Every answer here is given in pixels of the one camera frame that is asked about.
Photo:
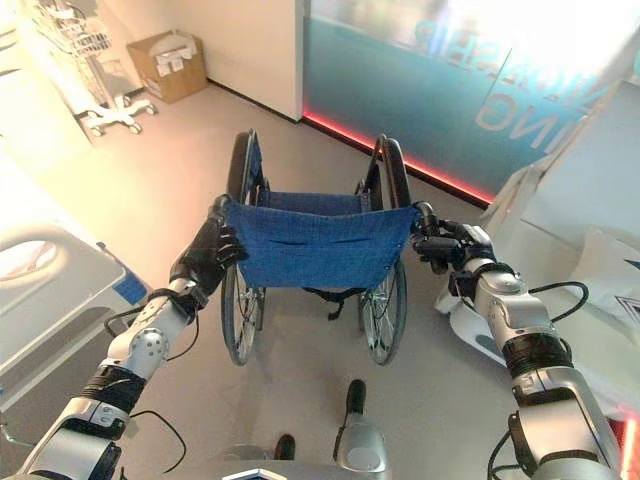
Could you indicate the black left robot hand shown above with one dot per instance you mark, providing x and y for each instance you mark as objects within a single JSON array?
[{"x": 210, "y": 250}]

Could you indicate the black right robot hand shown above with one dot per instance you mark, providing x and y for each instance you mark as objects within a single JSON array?
[{"x": 450, "y": 245}]

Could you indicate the blue fabric wheelchair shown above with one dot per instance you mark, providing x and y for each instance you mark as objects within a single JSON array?
[{"x": 314, "y": 240}]

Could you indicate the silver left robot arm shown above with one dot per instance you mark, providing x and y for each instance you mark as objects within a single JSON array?
[{"x": 107, "y": 370}]

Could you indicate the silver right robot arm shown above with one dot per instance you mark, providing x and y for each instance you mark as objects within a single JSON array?
[{"x": 540, "y": 365}]

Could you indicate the white hospital bed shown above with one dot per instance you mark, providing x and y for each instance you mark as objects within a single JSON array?
[{"x": 47, "y": 280}]

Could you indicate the red led floor strip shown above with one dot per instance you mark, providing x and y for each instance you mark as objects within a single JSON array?
[{"x": 400, "y": 159}]

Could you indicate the frosted teal glass partition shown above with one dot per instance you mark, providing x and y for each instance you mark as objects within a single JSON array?
[{"x": 450, "y": 70}]

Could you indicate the brown cardboard box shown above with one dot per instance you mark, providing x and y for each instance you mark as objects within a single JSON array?
[{"x": 169, "y": 65}]

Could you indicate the silver robot right leg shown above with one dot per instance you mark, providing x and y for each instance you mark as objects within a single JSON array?
[{"x": 361, "y": 435}]

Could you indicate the white wheeled medical stand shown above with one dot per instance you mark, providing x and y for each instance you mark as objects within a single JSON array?
[{"x": 97, "y": 65}]

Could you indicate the silver robot torso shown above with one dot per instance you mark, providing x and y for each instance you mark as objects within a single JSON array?
[{"x": 280, "y": 462}]

